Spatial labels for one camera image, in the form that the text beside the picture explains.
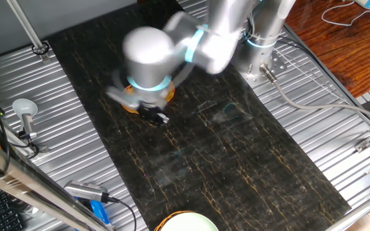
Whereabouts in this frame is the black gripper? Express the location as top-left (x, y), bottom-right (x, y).
top-left (137, 103), bottom-right (170, 126)

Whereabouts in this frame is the yellow woven oval basket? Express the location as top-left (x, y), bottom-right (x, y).
top-left (120, 81), bottom-right (176, 115)

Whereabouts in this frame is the black marble pattern mat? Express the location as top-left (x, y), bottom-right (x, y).
top-left (48, 0), bottom-right (353, 231)

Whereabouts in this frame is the orange woven basket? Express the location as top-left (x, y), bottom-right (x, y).
top-left (154, 210), bottom-right (194, 231)

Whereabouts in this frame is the pale green plate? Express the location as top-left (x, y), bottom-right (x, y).
top-left (161, 212), bottom-right (220, 231)

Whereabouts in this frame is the white ladle shaped fixture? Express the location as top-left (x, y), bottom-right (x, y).
top-left (12, 98), bottom-right (39, 132)

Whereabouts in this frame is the black side camera cable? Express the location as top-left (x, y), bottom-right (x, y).
top-left (107, 196), bottom-right (137, 231)

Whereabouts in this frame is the silver ribbed side camera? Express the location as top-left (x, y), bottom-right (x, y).
top-left (64, 180), bottom-right (110, 203)

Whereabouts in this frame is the grey base cable with plug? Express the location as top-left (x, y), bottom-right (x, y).
top-left (259, 63), bottom-right (370, 128)

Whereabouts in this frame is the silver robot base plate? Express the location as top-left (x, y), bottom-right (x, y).
top-left (236, 47), bottom-right (288, 90)

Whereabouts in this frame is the black cable ring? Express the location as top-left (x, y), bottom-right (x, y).
top-left (31, 41), bottom-right (50, 56)

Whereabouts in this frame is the metal frame beam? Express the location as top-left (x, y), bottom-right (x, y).
top-left (0, 131), bottom-right (115, 231)

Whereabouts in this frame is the aluminium post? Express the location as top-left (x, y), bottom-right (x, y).
top-left (6, 0), bottom-right (50, 62)

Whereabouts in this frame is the white floor cable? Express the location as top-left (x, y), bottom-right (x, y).
top-left (321, 0), bottom-right (370, 27)

